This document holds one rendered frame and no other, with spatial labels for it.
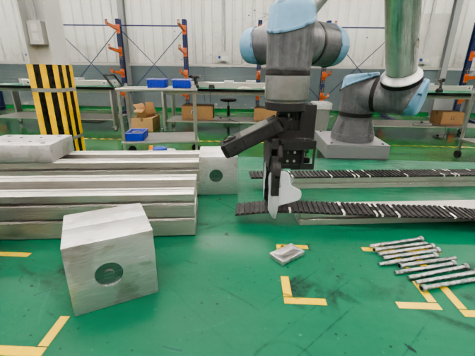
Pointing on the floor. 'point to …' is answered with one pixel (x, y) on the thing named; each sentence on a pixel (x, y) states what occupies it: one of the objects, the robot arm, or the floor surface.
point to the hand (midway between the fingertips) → (268, 205)
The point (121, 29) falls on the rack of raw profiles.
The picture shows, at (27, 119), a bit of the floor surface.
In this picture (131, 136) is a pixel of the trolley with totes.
